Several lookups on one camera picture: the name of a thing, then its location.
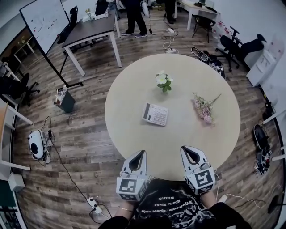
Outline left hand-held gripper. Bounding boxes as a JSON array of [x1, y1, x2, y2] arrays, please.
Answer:
[[116, 150, 148, 202]]

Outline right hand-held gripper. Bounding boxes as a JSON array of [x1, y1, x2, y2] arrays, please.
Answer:
[[180, 146, 217, 195]]

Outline white calculator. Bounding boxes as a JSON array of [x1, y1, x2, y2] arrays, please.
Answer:
[[142, 102, 169, 127]]

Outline person's right forearm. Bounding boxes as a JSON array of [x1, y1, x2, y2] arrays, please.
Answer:
[[199, 191, 222, 209]]

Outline person's left forearm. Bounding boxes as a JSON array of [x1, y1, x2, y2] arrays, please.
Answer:
[[116, 199, 136, 219]]

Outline black printed t-shirt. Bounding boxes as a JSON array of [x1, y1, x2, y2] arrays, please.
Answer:
[[97, 178, 253, 229]]

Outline pink flower bouquet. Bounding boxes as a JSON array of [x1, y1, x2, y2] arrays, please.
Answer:
[[192, 92, 222, 126]]

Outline black and white bag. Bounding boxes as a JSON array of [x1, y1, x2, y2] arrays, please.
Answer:
[[253, 124, 273, 177], [191, 47, 227, 79]]

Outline white flower plant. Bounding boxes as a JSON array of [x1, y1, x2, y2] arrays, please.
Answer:
[[155, 70, 174, 93]]

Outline dark grey trash bin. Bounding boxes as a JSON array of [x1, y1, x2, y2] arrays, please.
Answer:
[[53, 85, 76, 114]]

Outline white dome-shaped device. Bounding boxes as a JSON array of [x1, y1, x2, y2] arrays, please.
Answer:
[[27, 130, 45, 160]]

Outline black office chair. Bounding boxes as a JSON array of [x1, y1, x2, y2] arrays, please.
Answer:
[[215, 26, 244, 72], [57, 6, 79, 45], [0, 72, 41, 107]]

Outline white low cabinet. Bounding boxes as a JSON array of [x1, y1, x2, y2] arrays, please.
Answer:
[[245, 33, 282, 88]]

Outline small grey box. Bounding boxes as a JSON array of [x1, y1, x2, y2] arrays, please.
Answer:
[[8, 173, 25, 192]]

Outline dark green cabinet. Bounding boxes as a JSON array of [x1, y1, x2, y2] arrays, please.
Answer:
[[0, 180, 14, 207]]

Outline dark desk with white legs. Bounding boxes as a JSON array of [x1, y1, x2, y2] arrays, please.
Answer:
[[61, 10, 123, 76]]

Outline whiteboard on black stand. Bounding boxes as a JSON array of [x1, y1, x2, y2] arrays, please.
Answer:
[[19, 0, 84, 88]]

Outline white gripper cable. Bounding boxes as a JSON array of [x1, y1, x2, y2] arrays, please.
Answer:
[[213, 169, 270, 208]]

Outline long black floor cable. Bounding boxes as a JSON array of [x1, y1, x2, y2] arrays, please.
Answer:
[[49, 131, 92, 200]]

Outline white frame wooden shelf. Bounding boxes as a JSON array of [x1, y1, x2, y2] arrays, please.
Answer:
[[0, 98, 34, 172]]

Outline black frame chair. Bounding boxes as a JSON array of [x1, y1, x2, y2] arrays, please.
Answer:
[[191, 14, 217, 43]]

